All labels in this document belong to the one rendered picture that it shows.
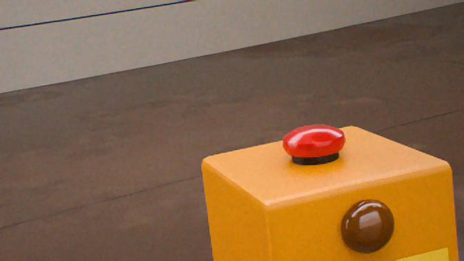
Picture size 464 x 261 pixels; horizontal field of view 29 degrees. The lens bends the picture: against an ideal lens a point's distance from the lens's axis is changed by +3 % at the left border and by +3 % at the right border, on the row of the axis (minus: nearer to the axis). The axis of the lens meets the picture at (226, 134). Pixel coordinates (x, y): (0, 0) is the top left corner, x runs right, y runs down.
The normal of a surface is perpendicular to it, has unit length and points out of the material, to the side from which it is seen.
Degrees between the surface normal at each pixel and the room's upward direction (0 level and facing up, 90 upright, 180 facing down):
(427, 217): 90
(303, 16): 90
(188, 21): 90
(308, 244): 90
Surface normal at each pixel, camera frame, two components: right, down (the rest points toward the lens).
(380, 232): 0.41, 0.25
